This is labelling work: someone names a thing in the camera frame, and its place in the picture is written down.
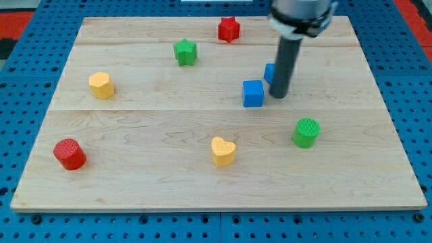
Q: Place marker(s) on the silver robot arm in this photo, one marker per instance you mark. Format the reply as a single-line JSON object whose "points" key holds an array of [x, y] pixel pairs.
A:
{"points": [[295, 19]]}

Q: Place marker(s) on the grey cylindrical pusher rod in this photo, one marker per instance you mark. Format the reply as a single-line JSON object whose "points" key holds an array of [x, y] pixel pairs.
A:
{"points": [[284, 66]]}

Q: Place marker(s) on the blue cube block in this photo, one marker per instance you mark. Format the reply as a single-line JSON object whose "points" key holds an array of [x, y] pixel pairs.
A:
{"points": [[252, 93]]}

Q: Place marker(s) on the red cylinder block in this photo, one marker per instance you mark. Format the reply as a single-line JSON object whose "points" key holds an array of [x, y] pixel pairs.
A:
{"points": [[70, 154]]}

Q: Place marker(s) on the yellow heart block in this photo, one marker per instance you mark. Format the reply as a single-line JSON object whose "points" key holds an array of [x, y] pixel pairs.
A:
{"points": [[223, 152]]}

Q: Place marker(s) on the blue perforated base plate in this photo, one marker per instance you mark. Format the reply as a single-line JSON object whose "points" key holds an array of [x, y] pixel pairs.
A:
{"points": [[29, 77]]}

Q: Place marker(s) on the green star block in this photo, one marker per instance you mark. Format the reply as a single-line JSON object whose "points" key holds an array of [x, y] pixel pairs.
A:
{"points": [[185, 52]]}

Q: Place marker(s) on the green cylinder block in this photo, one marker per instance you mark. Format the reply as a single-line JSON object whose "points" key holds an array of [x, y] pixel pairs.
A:
{"points": [[306, 132]]}

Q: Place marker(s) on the red star block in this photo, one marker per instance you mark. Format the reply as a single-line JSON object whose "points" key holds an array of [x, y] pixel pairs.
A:
{"points": [[228, 29]]}

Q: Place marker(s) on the blue triangle block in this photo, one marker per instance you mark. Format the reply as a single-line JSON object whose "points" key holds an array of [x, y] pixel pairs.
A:
{"points": [[268, 73]]}

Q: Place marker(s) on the yellow hexagon block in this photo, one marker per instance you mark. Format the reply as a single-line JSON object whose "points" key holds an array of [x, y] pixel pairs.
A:
{"points": [[101, 85]]}

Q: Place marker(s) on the light wooden board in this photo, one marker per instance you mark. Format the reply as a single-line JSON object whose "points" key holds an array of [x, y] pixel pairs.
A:
{"points": [[148, 147]]}

